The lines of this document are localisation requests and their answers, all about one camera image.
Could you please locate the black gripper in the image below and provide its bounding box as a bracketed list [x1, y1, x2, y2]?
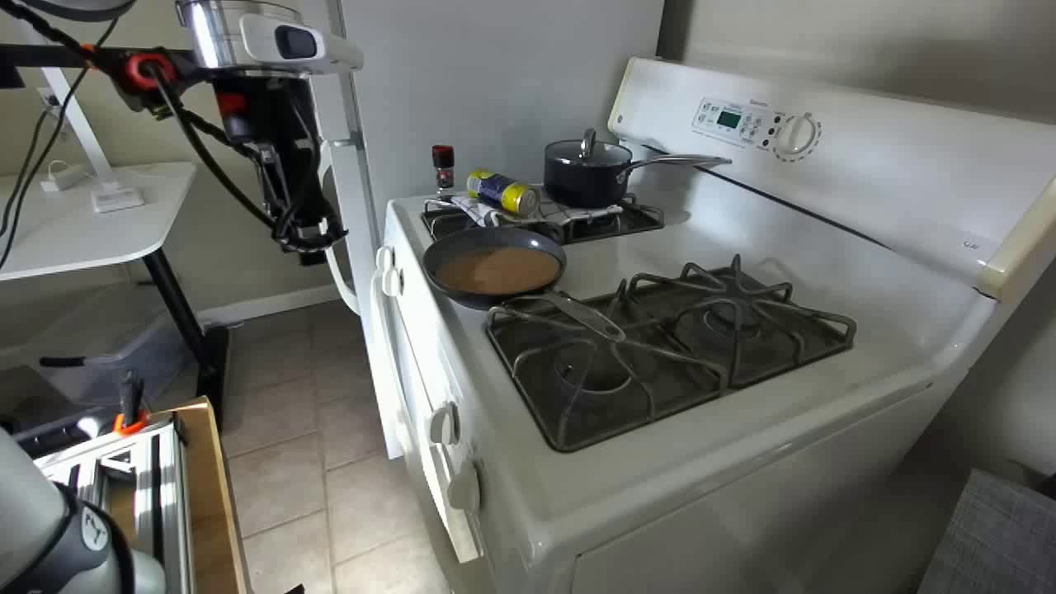
[253, 129, 348, 268]

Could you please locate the blue and yellow can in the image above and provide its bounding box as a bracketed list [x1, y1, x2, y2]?
[462, 165, 542, 218]

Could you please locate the white stove knob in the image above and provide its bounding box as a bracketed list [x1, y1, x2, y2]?
[373, 243, 409, 299]
[425, 400, 464, 449]

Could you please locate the white checkered towel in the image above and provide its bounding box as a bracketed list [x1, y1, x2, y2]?
[442, 195, 578, 238]

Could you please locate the black grate under towel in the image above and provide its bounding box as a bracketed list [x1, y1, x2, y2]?
[418, 195, 670, 247]

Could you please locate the white gas stove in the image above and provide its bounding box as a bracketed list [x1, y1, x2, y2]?
[369, 52, 1056, 594]

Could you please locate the red-capped spice bottle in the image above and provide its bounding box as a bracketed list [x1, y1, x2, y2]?
[429, 143, 462, 200]

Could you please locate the grey frying pan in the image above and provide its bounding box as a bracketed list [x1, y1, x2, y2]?
[418, 225, 632, 346]

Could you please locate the white stand on desk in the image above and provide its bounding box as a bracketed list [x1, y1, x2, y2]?
[40, 63, 149, 218]

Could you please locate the white desk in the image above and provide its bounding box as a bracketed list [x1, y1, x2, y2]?
[0, 157, 231, 434]

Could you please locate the clear plastic storage bin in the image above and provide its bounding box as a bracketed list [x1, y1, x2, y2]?
[0, 280, 203, 442]

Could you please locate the orange clamp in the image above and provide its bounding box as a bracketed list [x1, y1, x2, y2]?
[112, 375, 156, 442]

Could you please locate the wooden cart board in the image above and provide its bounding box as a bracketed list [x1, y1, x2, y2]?
[170, 400, 250, 594]

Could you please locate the dark pot with lid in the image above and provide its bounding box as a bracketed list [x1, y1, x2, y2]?
[542, 125, 736, 210]

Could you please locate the black bare burner grate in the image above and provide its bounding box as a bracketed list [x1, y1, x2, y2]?
[481, 251, 860, 456]

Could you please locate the white oven dial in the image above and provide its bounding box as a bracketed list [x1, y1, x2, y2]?
[772, 104, 826, 165]

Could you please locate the grey woven basket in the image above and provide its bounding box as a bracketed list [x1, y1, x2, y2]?
[915, 466, 1056, 594]

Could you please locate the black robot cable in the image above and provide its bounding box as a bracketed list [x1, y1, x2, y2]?
[0, 0, 332, 251]

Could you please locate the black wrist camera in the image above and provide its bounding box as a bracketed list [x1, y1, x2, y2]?
[216, 71, 322, 146]

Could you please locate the aluminium rail frame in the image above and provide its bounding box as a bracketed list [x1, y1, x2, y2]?
[30, 418, 199, 594]

